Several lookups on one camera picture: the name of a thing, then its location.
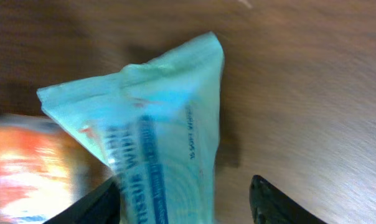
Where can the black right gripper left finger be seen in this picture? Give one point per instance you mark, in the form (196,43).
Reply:
(100,206)

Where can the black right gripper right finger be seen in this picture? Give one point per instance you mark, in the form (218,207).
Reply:
(269,205)

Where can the orange tissue pack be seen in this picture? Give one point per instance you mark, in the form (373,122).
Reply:
(43,171)

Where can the teal wet wipes pack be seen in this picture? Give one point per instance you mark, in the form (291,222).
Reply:
(155,125)

